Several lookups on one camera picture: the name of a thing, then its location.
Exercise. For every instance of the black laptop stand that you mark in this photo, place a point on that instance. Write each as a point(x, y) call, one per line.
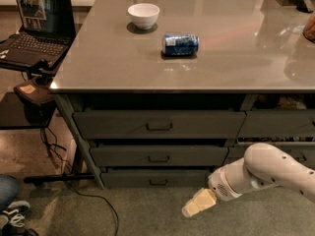
point(29, 106)

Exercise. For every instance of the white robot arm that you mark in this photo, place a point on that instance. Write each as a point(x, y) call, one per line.
point(262, 166)

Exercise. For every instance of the white ceramic bowl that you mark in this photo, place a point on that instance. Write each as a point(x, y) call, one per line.
point(143, 15)

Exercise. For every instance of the grey drawer cabinet frame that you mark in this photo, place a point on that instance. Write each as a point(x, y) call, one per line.
point(81, 102)

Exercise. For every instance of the brown object table edge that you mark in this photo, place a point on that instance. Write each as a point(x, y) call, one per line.
point(309, 29)

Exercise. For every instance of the black open laptop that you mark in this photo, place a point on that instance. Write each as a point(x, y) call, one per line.
point(45, 36)

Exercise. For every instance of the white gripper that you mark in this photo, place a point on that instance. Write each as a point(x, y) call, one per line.
point(219, 185)

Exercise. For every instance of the blue soda can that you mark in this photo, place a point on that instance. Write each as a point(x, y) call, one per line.
point(180, 44)

